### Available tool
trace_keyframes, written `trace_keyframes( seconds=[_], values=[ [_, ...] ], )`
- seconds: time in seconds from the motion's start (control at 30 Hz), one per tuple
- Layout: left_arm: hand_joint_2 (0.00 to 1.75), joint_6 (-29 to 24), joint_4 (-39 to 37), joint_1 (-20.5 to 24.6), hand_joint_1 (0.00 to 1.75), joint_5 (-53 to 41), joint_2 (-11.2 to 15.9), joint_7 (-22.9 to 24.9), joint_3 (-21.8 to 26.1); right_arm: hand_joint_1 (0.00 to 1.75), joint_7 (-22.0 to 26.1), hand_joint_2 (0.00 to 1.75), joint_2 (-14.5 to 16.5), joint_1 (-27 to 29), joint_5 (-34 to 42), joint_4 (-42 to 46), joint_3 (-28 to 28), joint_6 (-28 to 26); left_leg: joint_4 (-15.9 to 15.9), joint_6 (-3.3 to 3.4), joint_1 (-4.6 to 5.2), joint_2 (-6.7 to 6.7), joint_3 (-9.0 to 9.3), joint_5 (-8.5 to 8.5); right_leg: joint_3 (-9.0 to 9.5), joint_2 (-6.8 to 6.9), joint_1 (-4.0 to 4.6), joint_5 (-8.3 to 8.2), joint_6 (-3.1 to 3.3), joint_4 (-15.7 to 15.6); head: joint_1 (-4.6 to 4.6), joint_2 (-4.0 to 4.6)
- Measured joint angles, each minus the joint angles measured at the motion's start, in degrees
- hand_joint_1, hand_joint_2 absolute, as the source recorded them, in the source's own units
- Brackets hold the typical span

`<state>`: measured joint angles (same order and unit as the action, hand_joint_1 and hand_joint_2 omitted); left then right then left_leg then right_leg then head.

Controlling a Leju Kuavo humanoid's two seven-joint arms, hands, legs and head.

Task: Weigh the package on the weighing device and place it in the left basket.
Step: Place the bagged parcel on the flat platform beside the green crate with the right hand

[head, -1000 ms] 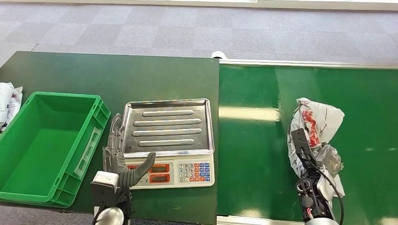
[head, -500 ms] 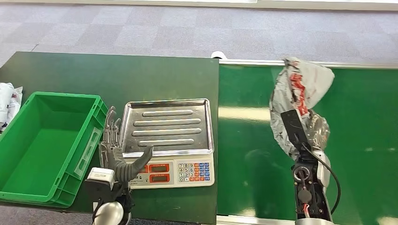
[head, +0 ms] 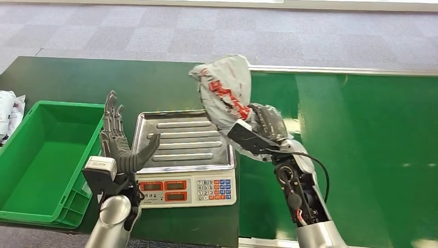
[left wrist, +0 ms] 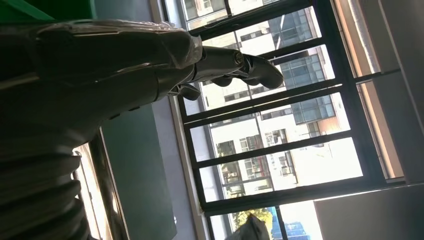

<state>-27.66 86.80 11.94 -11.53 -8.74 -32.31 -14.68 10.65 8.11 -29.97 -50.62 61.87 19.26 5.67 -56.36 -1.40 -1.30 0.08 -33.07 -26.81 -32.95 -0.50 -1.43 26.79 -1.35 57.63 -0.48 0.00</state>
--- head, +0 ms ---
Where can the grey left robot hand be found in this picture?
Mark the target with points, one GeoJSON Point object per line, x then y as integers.
{"type": "Point", "coordinates": [118, 143]}

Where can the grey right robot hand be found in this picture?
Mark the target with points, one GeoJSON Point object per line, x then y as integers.
{"type": "Point", "coordinates": [272, 123]}

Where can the grey parcel bag red print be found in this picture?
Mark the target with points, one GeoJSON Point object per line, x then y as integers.
{"type": "Point", "coordinates": [222, 85]}

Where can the electronic weighing scale steel tray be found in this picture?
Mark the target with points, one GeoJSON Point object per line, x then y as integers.
{"type": "Point", "coordinates": [184, 143]}

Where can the green plastic basket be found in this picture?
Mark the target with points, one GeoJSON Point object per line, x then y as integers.
{"type": "Point", "coordinates": [41, 164]}

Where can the green conveyor belt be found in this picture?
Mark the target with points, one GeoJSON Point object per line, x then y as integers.
{"type": "Point", "coordinates": [376, 137]}

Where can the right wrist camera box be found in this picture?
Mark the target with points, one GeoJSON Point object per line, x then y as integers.
{"type": "Point", "coordinates": [246, 137]}

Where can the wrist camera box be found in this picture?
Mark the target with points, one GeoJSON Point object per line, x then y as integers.
{"type": "Point", "coordinates": [101, 167]}
{"type": "Point", "coordinates": [246, 137]}

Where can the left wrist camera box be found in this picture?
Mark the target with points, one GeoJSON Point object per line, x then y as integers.
{"type": "Point", "coordinates": [101, 167]}

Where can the metal conveyor frame rail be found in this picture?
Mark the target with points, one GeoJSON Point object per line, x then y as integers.
{"type": "Point", "coordinates": [342, 70]}
{"type": "Point", "coordinates": [260, 243]}

